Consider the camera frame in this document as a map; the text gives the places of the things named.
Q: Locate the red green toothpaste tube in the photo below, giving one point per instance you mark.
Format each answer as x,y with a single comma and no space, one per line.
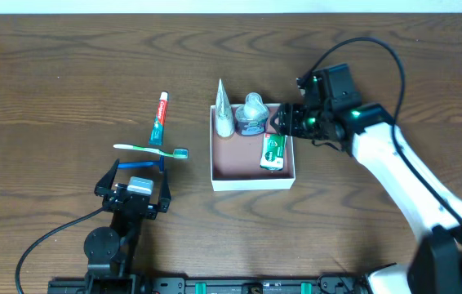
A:
158,123

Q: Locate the blue disposable razor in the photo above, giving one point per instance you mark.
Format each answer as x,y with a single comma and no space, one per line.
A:
144,164

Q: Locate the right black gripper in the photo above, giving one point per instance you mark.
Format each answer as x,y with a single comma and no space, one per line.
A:
293,121

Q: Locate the white Pantene tube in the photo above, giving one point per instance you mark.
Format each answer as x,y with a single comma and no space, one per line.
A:
224,119

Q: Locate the green white toothbrush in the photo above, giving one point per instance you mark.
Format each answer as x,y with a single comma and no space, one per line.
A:
176,153

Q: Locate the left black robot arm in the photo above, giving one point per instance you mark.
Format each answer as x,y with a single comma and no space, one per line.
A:
110,249

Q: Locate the white box with pink interior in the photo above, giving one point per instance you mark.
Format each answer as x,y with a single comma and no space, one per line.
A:
235,163

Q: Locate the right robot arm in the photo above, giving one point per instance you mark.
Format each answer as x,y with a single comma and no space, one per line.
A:
369,134

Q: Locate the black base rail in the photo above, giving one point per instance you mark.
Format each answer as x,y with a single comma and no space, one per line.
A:
323,285

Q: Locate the green white soap packet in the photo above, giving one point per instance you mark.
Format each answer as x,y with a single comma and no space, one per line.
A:
273,150

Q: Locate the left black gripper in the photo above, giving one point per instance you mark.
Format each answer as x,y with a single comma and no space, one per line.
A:
122,197

